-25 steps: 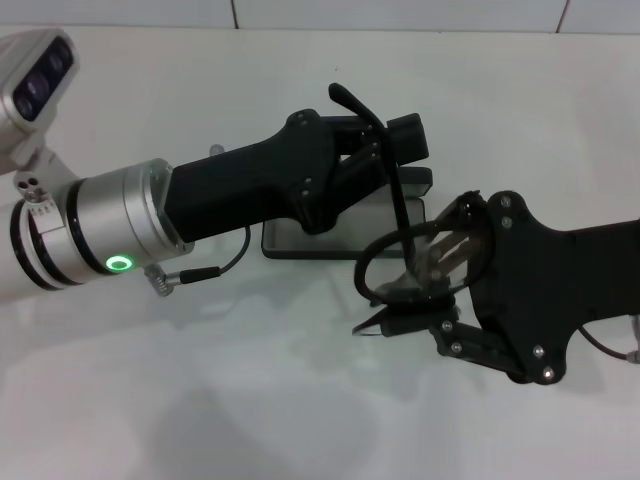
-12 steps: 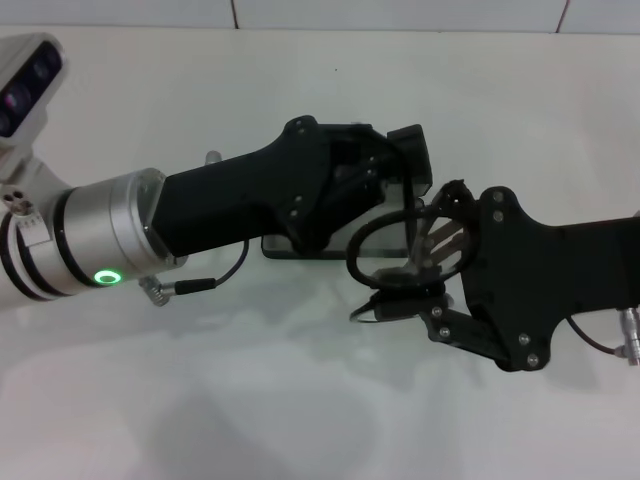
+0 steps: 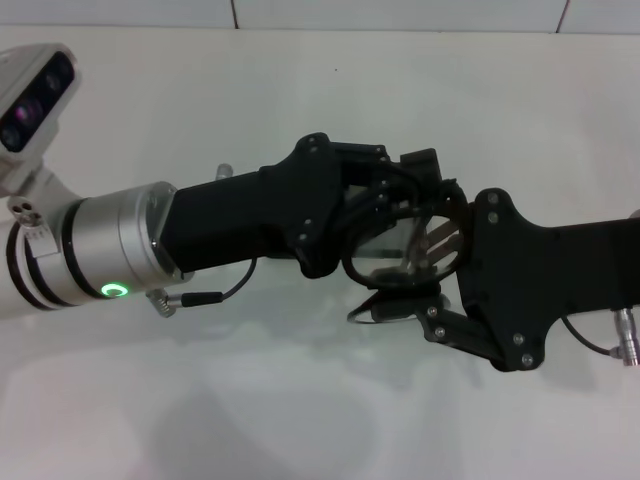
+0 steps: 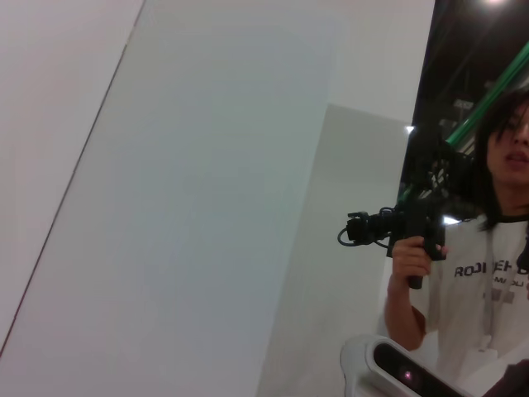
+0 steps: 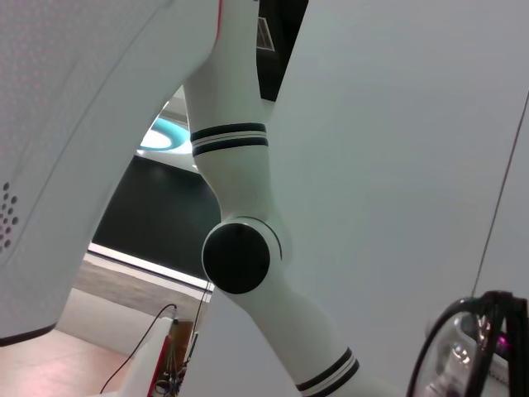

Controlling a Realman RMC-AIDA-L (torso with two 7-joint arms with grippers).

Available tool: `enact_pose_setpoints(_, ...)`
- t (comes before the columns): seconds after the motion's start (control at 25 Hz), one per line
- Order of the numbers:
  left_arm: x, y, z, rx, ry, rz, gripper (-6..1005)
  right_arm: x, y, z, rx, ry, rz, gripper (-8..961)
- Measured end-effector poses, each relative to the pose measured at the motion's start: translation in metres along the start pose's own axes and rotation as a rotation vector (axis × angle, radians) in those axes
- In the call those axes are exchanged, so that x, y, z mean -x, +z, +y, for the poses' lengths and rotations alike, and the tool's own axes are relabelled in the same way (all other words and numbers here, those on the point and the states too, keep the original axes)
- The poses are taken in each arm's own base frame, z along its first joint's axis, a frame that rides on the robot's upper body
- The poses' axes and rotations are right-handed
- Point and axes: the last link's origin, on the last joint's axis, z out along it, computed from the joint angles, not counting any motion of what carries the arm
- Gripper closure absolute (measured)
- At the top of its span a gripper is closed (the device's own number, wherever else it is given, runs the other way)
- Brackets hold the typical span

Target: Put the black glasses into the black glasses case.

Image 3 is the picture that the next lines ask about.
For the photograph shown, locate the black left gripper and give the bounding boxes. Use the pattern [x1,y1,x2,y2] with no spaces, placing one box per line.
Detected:
[153,132,427,280]

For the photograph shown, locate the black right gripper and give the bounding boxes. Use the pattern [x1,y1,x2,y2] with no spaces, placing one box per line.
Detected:
[371,178,640,375]

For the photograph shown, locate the black framed glasses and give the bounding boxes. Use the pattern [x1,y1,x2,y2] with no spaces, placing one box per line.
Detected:
[341,182,472,327]

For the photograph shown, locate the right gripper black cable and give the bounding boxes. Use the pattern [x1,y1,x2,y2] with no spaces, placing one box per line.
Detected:
[560,307,640,367]

